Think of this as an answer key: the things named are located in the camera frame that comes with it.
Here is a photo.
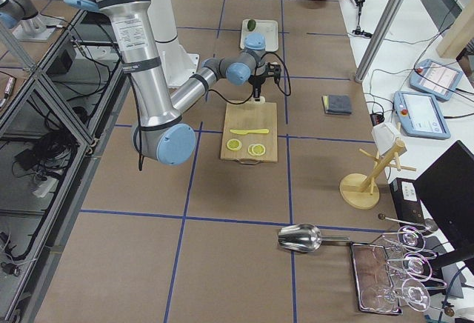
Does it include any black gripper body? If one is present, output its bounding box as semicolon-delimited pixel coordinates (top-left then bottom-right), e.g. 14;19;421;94
258;62;281;81

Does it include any white steamed bun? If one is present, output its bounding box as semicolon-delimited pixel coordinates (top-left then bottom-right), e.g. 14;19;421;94
249;96;265;104

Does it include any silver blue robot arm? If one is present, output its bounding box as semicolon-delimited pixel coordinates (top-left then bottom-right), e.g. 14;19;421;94
64;0;266;165

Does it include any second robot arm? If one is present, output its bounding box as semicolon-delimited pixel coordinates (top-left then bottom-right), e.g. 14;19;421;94
1;0;64;41

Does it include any bamboo cutting board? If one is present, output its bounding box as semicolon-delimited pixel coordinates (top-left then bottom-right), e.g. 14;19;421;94
220;101;278;164

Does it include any white plastic tray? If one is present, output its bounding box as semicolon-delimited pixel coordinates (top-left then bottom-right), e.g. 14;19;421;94
240;19;279;52

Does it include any yellow plastic knife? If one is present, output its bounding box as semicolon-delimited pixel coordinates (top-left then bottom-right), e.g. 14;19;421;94
230;128;270;136

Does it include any yellow sponge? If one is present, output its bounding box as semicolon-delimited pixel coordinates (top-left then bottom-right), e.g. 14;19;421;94
321;95;328;112

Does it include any stacked lemon slice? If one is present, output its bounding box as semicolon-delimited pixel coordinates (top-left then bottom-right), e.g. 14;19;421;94
252;144;266;156

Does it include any grey folded cloth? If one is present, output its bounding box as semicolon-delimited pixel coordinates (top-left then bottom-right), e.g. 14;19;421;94
325;95;352;115

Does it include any black tripod stand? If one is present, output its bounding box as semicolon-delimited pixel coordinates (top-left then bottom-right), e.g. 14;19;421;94
352;0;373;39

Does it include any white paper cup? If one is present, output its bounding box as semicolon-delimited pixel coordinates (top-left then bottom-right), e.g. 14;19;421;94
371;122;401;156

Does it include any wooden mug tree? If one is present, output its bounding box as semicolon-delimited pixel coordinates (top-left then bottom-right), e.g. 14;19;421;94
339;137;416;210

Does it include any blue teach pendant near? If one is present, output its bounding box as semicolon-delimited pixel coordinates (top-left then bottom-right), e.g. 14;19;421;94
393;91;451;139

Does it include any blue teach pendant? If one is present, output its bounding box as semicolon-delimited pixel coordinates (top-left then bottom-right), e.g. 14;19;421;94
410;59;463;101
393;91;451;139

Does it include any metal scoop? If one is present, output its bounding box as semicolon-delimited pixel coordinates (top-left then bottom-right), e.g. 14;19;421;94
278;224;350;253

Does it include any blue teach pendant far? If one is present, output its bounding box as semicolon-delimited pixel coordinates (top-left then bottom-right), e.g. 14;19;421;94
410;59;463;101

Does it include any black monitor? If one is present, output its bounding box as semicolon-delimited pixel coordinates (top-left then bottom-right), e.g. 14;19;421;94
414;140;473;271

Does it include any metal tray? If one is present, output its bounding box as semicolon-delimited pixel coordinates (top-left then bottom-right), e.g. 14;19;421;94
350;242;403;316

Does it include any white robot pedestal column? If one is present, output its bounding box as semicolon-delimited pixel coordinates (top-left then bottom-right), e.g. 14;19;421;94
147;0;199;88

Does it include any aluminium frame post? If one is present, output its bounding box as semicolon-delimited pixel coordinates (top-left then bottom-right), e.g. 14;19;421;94
355;0;404;83

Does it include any wire glass rack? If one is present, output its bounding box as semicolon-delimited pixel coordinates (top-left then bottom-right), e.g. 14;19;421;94
362;225;447;312

